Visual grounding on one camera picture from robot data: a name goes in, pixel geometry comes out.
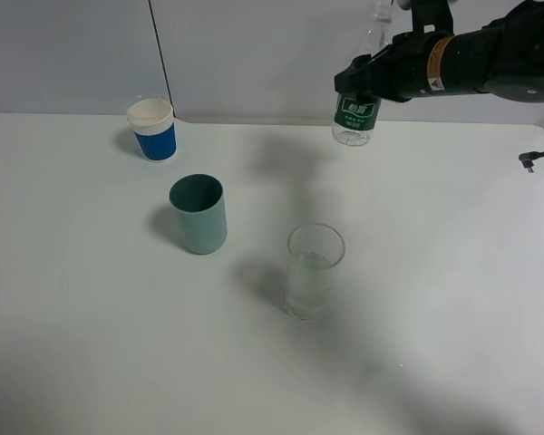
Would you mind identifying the black cable plug on table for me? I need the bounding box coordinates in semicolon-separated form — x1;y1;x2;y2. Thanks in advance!
519;151;544;173

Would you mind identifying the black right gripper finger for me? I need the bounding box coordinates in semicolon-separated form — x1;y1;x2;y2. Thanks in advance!
334;54;380;98

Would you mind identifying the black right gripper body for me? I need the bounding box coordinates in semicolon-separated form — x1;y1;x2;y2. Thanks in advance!
369;32;440;102

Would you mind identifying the blue paper cup white lid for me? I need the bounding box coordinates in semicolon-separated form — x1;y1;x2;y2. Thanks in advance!
126;94;177;162

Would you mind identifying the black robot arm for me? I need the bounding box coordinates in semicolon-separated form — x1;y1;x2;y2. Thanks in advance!
335;1;544;103

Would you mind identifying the clear bottle green label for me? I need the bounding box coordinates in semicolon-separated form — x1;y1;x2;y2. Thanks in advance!
332;1;393;147

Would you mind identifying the teal green plastic cup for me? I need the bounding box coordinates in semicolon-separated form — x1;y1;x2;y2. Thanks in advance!
169;174;228;255

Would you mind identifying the clear drinking glass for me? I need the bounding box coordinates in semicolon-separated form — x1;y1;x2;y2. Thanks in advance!
285;222;346;321

